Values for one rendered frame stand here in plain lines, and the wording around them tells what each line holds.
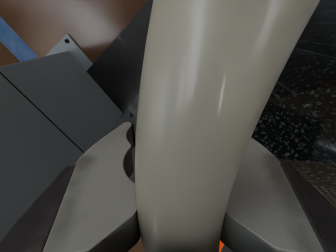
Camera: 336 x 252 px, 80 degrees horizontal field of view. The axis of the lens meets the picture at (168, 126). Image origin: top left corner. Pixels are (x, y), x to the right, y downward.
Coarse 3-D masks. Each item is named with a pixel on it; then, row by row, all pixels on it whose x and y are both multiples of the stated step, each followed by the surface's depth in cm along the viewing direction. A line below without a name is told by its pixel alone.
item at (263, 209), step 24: (240, 168) 8; (264, 168) 8; (240, 192) 7; (264, 192) 7; (288, 192) 7; (240, 216) 6; (264, 216) 6; (288, 216) 6; (240, 240) 6; (264, 240) 6; (288, 240) 6; (312, 240) 6
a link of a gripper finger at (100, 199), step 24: (96, 144) 10; (120, 144) 10; (96, 168) 8; (120, 168) 8; (72, 192) 7; (96, 192) 7; (120, 192) 7; (72, 216) 6; (96, 216) 6; (120, 216) 6; (48, 240) 6; (72, 240) 6; (96, 240) 6; (120, 240) 6
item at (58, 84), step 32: (32, 64) 71; (64, 64) 87; (0, 96) 55; (32, 96) 64; (64, 96) 76; (96, 96) 95; (0, 128) 51; (32, 128) 58; (64, 128) 68; (96, 128) 82; (0, 160) 47; (32, 160) 53; (64, 160) 62; (0, 192) 44; (32, 192) 49; (0, 224) 41
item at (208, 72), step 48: (192, 0) 3; (240, 0) 3; (288, 0) 3; (192, 48) 3; (240, 48) 3; (288, 48) 3; (144, 96) 4; (192, 96) 4; (240, 96) 4; (144, 144) 5; (192, 144) 4; (240, 144) 4; (144, 192) 5; (192, 192) 5; (144, 240) 7; (192, 240) 6
